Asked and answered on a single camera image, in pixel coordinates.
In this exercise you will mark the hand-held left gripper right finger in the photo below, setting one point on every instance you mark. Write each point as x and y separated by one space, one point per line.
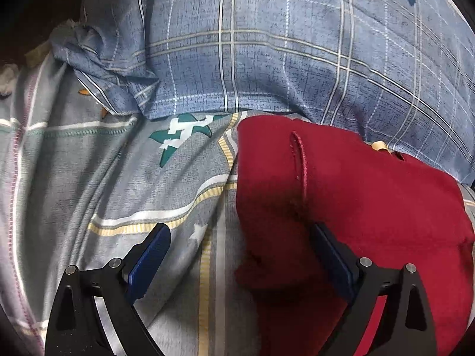
332 256

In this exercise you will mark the grey printed bed sheet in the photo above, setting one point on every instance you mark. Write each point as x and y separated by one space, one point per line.
100 193

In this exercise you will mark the blue plaid pillow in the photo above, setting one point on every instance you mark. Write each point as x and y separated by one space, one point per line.
282 40

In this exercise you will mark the dark red garment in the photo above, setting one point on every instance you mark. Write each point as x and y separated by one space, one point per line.
371 200

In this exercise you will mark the white crumpled cloth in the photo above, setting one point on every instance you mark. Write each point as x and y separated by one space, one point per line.
9 79

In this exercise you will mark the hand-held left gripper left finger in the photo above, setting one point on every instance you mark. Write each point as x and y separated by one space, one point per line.
150 257

